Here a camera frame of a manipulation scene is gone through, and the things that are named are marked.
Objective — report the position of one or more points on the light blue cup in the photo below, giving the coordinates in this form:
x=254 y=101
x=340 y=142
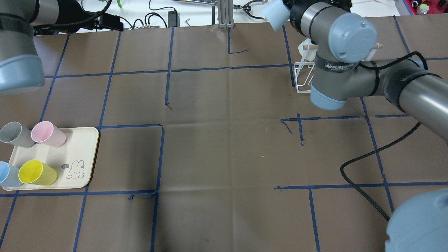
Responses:
x=276 y=13
x=9 y=175

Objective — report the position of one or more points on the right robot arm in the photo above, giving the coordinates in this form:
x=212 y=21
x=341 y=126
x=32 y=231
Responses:
x=344 y=40

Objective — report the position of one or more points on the cream bunny tray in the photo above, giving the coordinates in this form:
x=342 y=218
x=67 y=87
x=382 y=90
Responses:
x=73 y=161

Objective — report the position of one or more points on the aluminium frame post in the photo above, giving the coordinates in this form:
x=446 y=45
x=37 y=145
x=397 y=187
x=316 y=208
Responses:
x=225 y=13

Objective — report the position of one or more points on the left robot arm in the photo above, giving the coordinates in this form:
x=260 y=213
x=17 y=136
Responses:
x=21 y=68

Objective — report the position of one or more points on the yellow cup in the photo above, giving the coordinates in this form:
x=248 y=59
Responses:
x=37 y=173

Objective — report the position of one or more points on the grey cup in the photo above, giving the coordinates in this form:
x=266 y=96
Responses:
x=14 y=133

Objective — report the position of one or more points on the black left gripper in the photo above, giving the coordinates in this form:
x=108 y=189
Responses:
x=74 y=11

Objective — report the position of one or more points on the black power adapter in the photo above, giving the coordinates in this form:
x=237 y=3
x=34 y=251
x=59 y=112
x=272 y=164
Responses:
x=173 y=19

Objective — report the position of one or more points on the white wire cup rack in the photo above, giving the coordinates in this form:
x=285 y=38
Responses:
x=304 y=69

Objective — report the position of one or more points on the pink cup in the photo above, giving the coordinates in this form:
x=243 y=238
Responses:
x=46 y=133

